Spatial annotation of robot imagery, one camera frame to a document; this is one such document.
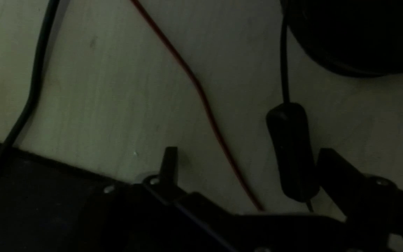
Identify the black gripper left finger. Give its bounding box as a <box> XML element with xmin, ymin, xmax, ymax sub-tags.
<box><xmin>140</xmin><ymin>146</ymin><xmax>199</xmax><ymax>211</ymax></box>

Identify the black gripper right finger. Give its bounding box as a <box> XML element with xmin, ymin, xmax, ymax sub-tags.
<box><xmin>316</xmin><ymin>147</ymin><xmax>399</xmax><ymax>221</ymax></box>

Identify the black gooseneck desk lamp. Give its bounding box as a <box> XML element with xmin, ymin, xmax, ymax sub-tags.
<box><xmin>280</xmin><ymin>0</ymin><xmax>403</xmax><ymax>78</ymax></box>

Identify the thin orange cable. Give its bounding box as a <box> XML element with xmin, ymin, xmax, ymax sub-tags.
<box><xmin>130</xmin><ymin>0</ymin><xmax>266</xmax><ymax>213</ymax></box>

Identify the black lamp power cable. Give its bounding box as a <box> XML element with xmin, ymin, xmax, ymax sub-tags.
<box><xmin>278</xmin><ymin>21</ymin><xmax>316</xmax><ymax>214</ymax></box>

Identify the thick black cable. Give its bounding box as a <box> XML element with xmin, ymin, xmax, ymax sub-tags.
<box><xmin>0</xmin><ymin>0</ymin><xmax>61</xmax><ymax>189</ymax></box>

